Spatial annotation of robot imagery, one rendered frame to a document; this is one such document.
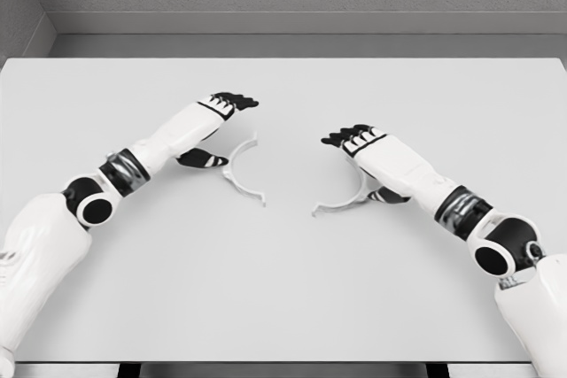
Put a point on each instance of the right robot hand striped fingers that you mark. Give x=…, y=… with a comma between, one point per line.
x=390, y=154

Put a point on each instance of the left robot hand striped fingers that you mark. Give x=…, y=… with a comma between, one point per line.
x=195, y=123

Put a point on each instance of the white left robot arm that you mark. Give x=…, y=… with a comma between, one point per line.
x=44, y=236

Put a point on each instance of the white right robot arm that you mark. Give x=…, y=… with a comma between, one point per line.
x=531, y=303

